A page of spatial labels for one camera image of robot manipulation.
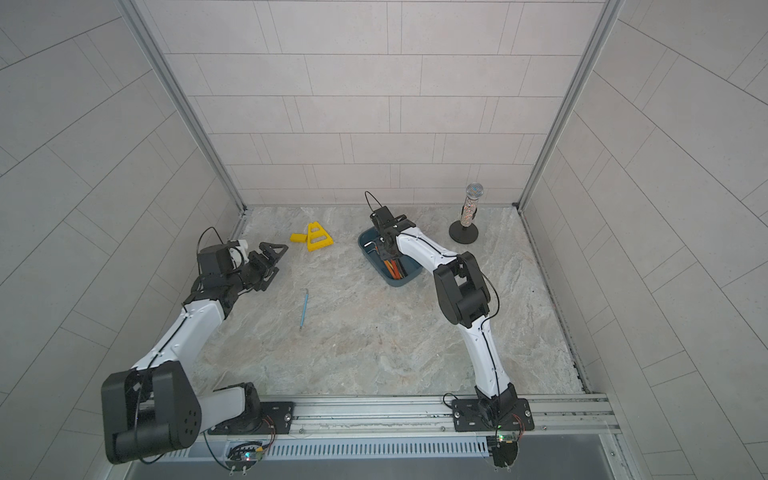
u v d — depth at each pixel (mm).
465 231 1073
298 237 1065
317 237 1071
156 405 396
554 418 723
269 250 741
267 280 796
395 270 967
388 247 745
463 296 560
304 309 894
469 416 711
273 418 702
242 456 652
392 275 960
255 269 723
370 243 1026
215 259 624
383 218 788
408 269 982
